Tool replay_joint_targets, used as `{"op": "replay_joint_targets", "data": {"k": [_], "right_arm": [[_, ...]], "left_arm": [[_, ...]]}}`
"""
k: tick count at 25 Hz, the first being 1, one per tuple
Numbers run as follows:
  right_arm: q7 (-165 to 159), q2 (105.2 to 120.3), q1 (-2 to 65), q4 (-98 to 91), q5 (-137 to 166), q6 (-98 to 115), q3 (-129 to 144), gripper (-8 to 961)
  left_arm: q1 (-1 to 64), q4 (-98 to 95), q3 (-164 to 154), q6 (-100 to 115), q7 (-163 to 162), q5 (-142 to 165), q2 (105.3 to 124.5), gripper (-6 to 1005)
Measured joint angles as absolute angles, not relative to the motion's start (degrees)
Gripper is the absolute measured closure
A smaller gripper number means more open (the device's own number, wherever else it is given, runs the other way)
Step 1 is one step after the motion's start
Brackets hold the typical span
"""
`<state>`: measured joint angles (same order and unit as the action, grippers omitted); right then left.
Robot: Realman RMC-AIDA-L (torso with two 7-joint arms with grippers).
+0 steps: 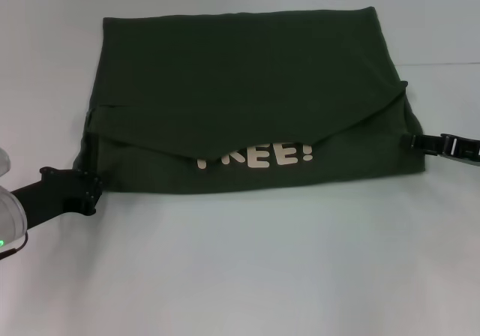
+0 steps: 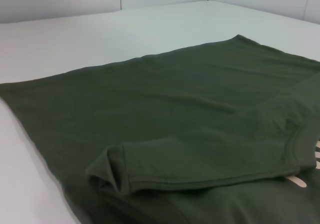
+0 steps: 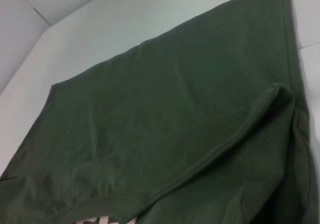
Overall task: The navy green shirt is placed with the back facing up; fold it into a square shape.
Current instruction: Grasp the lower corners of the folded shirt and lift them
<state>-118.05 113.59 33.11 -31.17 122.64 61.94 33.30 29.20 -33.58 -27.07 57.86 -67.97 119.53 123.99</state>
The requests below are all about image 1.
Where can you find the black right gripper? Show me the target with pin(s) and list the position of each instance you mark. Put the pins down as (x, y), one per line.
(467, 150)

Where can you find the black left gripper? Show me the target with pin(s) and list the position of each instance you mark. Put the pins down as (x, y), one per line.
(48, 197)

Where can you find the dark green t-shirt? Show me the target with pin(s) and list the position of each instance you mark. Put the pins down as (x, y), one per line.
(243, 88)

